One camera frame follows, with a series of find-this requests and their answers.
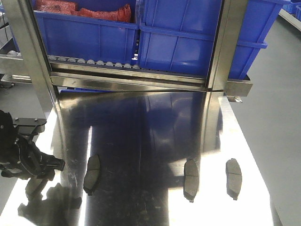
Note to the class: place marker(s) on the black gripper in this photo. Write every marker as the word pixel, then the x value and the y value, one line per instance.
pixel 20 159

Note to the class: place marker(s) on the grey brake pad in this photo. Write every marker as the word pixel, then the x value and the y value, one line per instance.
pixel 191 180
pixel 34 188
pixel 93 174
pixel 234 178

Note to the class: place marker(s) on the roller conveyor track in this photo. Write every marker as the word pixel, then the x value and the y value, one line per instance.
pixel 91 62

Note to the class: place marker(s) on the left blue plastic bin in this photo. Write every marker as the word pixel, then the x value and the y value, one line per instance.
pixel 72 35

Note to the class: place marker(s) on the blue plastic bin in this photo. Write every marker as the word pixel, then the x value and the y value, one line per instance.
pixel 72 35
pixel 178 35

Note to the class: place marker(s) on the red mesh bag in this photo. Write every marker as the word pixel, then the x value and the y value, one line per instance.
pixel 123 14

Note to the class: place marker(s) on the right blue plastic bin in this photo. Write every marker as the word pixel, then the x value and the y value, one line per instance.
pixel 178 35

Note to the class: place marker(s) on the stainless steel rack frame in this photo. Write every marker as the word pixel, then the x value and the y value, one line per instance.
pixel 46 76

